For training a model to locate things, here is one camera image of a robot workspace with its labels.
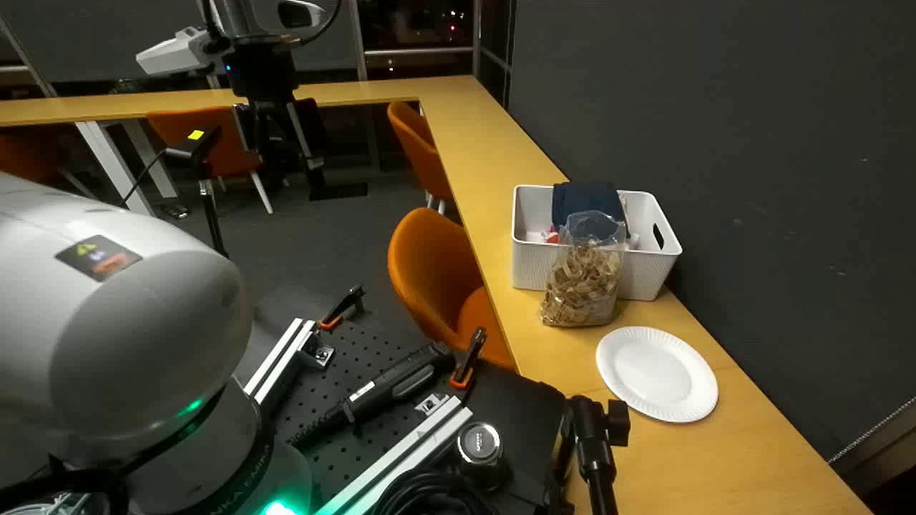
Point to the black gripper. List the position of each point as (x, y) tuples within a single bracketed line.
[(259, 76)]

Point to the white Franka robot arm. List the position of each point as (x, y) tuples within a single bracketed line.
[(105, 332)]

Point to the clear bag of rubber bands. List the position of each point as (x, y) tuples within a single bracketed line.
[(583, 286)]

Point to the white paper plate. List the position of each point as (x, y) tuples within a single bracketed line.
[(658, 373)]

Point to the black tripod stand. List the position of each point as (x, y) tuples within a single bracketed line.
[(213, 214)]

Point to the black clamp with orange tips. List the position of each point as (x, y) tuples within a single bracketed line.
[(470, 358), (346, 306)]

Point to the black perforated breadboard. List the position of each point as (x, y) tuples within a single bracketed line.
[(369, 343)]

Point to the black handheld rotary tool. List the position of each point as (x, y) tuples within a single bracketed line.
[(382, 389)]

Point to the small red item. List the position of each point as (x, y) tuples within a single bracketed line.
[(555, 235)]

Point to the dark blue box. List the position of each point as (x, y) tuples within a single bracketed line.
[(585, 199)]

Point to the round silver knob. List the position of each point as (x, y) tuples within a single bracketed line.
[(480, 443)]

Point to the black fabric bag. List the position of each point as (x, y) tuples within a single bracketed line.
[(526, 418)]

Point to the white plastic bin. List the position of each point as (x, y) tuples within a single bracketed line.
[(649, 257)]

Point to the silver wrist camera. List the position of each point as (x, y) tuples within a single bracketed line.
[(176, 53)]

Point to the white desk leg frame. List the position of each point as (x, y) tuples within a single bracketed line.
[(107, 159)]

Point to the dark window with frame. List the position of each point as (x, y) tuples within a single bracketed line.
[(419, 23)]

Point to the aluminium rail pair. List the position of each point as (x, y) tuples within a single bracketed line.
[(281, 358), (412, 446)]

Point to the small metal bracket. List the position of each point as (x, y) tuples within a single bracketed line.
[(319, 356)]

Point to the black camera tripod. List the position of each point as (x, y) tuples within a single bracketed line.
[(592, 439)]

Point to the grey wall trim strip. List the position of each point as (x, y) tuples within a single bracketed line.
[(878, 432)]

